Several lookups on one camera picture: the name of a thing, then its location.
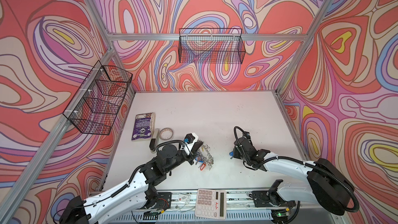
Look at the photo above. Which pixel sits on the wire basket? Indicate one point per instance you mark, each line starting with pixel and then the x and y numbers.
pixel 102 94
pixel 211 45

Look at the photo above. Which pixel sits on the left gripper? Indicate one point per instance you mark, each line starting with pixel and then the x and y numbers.
pixel 193 154

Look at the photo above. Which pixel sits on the round keyring disc with keys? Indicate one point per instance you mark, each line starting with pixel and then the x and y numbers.
pixel 204 160

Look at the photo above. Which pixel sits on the purple book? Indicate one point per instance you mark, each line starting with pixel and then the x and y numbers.
pixel 143 126

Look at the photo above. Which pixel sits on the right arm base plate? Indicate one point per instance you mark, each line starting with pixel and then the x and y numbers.
pixel 266 199

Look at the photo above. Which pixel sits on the black stapler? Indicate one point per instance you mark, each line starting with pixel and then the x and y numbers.
pixel 154 140

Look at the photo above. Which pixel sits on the white pink calculator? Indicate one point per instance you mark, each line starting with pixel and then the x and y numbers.
pixel 211 204

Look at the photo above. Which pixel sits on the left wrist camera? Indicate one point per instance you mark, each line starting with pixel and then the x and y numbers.
pixel 192 141

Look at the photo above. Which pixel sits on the back wire basket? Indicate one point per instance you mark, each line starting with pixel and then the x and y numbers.
pixel 211 45

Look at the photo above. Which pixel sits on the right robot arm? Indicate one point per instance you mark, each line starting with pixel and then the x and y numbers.
pixel 320 181

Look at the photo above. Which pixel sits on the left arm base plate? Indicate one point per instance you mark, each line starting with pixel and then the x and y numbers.
pixel 162 202

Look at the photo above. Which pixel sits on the clear tape roll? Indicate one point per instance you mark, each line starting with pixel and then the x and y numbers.
pixel 166 134

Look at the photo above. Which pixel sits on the small white label card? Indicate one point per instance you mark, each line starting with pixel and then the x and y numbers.
pixel 184 198

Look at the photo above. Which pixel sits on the left wire basket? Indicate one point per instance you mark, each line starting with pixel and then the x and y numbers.
pixel 102 94

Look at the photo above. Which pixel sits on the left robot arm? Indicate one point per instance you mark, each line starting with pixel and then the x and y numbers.
pixel 136 192

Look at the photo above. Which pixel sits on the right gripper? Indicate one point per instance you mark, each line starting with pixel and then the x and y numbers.
pixel 236 153

